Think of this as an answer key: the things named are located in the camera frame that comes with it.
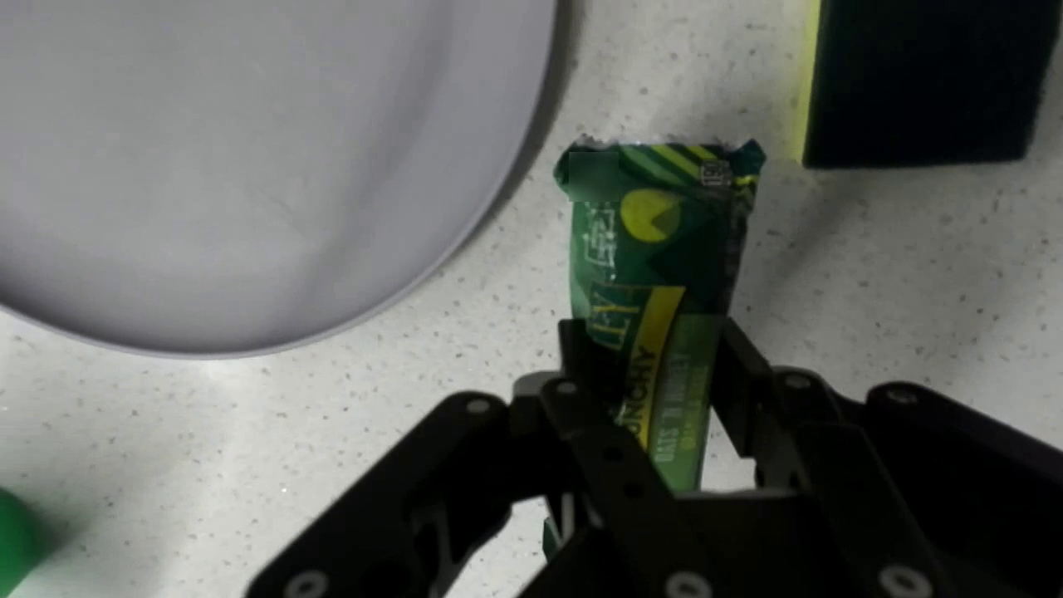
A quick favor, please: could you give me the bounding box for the green plastic cup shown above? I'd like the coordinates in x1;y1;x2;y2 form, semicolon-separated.
0;481;48;598

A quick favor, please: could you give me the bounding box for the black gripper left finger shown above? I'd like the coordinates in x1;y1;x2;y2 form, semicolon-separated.
244;315;724;598

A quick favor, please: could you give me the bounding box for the green and yellow sponge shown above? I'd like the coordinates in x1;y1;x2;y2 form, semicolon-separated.
799;0;1063;174

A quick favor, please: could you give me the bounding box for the grey round plate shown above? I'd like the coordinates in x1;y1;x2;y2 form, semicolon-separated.
0;0;560;359

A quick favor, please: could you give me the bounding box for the green candy bar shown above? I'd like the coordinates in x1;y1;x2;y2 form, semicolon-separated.
552;134;770;502

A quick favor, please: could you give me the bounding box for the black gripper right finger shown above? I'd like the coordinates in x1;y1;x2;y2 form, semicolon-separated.
707;318;1063;598

